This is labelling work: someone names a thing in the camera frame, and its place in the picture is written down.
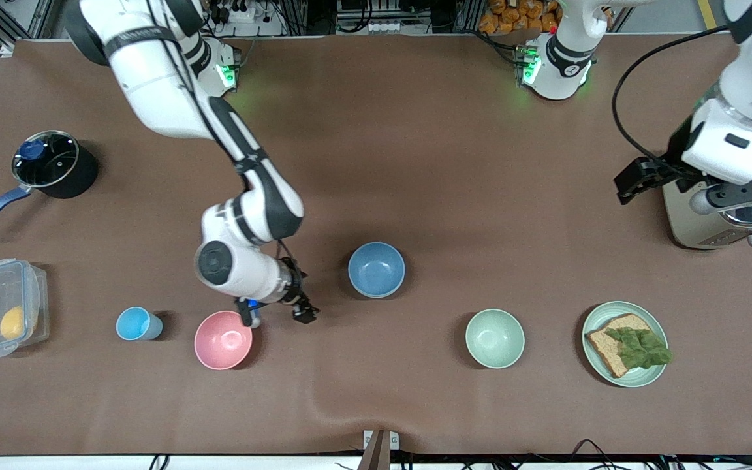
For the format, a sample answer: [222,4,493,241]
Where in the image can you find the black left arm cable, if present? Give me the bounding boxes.
[612,25,739,183]

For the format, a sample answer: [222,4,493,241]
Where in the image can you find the blue bowl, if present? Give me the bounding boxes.
[348,242,407,300]

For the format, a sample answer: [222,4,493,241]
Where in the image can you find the glass lid blue knob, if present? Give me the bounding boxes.
[12,131,80,188]

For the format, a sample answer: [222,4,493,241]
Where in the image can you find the orange snack packets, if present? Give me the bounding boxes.
[478,0,559,35]

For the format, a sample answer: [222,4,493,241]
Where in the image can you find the yellow lemon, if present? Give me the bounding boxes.
[0,306,26,340]

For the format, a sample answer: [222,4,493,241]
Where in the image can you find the green lettuce leaf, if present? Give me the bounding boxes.
[604,326,673,369]

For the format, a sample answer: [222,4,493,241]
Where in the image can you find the white power strip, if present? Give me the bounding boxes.
[210,0,260,24]

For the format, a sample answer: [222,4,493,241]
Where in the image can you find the blue cup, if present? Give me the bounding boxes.
[116,307,163,341]

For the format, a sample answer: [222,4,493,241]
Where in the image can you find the grey metal bracket mount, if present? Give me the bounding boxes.
[356,429,401,470]

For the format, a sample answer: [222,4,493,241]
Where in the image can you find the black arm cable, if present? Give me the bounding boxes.
[146,0,253,172]
[612,25,739,183]

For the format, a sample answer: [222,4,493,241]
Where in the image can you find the black floor cable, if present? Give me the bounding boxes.
[569,439,613,459]

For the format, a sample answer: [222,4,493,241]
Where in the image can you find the beige chrome toaster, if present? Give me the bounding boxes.
[662,147,752,250]

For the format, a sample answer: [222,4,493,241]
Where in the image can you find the light green bowl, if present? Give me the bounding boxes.
[465,309,525,369]

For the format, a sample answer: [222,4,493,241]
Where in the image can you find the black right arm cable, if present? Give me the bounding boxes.
[146,0,253,172]

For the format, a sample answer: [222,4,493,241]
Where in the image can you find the light green plate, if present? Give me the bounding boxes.
[582,300,669,388]

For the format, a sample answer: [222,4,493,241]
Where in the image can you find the black pot blue handle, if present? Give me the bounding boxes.
[0,130,99,237]

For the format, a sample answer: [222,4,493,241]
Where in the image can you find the brown bread slice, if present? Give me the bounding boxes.
[585,313,661,379]

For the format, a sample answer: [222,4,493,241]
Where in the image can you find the pink bowl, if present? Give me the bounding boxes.
[194,310,253,371]

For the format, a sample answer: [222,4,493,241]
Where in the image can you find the brown table cloth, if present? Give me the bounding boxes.
[0,33,752,456]

